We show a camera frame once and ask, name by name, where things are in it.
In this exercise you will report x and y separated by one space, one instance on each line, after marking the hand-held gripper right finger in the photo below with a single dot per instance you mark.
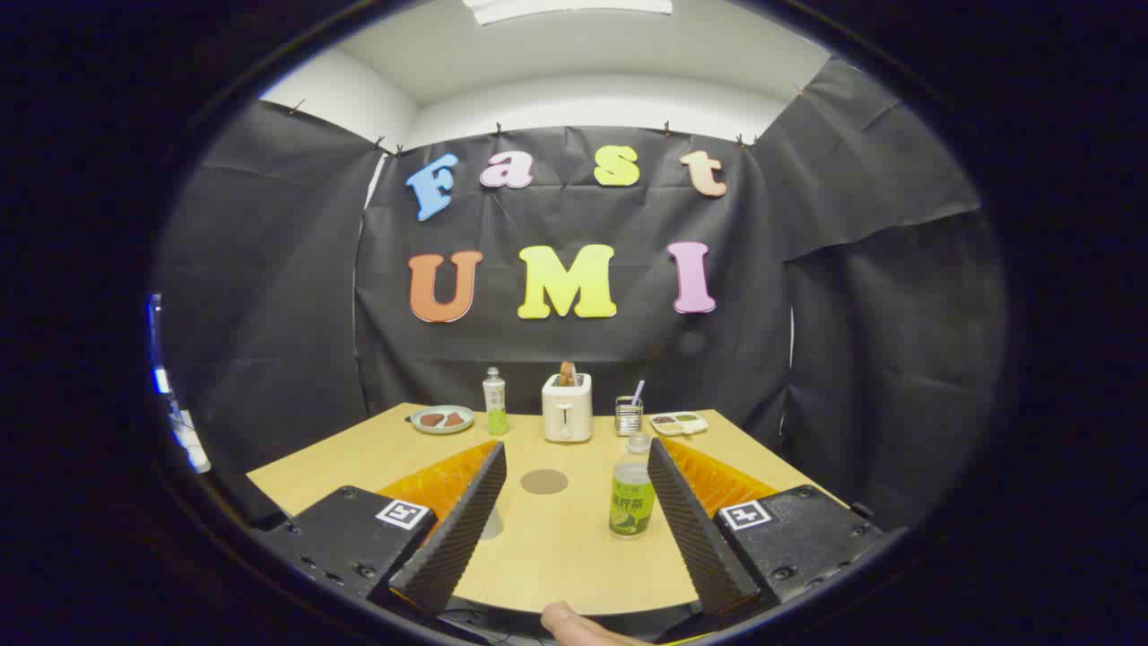
700 538

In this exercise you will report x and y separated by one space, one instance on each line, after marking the white divided dish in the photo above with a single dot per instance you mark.
679 423

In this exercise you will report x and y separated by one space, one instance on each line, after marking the pale green plate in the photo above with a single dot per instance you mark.
441 429

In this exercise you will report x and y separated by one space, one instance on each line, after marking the white blue utensil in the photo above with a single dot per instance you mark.
638 391

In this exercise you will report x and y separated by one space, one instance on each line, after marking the round brown coaster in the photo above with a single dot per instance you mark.
544 482

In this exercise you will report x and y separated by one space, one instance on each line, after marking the brown toast slice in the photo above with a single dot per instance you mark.
568 374

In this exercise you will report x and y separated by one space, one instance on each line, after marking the white cup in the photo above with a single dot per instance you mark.
491 524

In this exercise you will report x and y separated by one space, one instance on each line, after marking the green label juice bottle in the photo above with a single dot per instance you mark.
631 502

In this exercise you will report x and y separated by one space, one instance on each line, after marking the white toaster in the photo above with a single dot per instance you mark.
567 411

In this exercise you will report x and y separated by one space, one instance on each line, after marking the slim capped green bottle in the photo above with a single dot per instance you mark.
495 404

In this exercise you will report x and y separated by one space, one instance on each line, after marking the wooden table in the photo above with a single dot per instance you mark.
574 556

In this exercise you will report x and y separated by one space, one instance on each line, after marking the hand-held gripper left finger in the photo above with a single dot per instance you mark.
457 538

